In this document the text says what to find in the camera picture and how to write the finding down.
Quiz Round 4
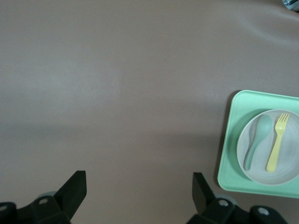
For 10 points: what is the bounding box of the grey-green plastic spoon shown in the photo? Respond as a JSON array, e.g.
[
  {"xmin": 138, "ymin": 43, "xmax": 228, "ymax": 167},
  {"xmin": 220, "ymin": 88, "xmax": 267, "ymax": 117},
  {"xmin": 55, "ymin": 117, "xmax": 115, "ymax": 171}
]
[{"xmin": 243, "ymin": 115, "xmax": 273, "ymax": 170}]

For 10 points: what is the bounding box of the beige round plate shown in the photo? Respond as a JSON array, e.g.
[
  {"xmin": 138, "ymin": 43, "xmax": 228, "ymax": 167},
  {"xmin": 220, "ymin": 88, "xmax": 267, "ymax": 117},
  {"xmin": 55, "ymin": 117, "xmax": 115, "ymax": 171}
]
[{"xmin": 236, "ymin": 109, "xmax": 299, "ymax": 187}]

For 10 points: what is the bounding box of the yellow plastic fork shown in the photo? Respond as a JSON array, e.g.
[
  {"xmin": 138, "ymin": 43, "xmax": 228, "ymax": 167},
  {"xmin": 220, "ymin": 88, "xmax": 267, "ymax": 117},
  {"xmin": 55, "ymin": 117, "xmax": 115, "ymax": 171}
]
[{"xmin": 266, "ymin": 112, "xmax": 290, "ymax": 173}]

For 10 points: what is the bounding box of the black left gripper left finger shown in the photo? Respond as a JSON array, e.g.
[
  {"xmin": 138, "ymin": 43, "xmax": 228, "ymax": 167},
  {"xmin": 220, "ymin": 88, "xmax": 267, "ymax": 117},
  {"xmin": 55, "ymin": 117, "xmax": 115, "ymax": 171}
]
[{"xmin": 0, "ymin": 170, "xmax": 88, "ymax": 224}]

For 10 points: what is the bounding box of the metal table edge bracket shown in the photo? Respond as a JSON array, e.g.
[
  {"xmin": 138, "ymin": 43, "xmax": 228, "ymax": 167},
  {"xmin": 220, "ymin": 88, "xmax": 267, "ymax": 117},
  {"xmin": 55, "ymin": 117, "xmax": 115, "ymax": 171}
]
[{"xmin": 282, "ymin": 0, "xmax": 299, "ymax": 10}]

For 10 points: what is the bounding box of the brown table mat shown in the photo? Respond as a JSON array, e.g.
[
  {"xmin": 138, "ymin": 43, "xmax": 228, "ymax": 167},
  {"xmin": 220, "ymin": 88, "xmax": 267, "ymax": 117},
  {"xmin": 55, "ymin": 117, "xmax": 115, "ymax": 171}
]
[{"xmin": 0, "ymin": 0, "xmax": 299, "ymax": 224}]

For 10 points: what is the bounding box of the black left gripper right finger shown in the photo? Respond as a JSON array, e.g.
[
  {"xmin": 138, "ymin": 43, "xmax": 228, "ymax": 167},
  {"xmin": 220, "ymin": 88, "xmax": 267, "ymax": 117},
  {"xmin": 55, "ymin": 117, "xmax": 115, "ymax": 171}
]
[{"xmin": 188, "ymin": 172, "xmax": 287, "ymax": 224}]

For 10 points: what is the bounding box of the light green rectangular tray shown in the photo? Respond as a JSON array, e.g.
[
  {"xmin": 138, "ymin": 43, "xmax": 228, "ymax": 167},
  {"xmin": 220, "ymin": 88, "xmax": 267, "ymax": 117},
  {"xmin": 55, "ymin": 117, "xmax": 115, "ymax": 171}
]
[{"xmin": 217, "ymin": 90, "xmax": 299, "ymax": 199}]

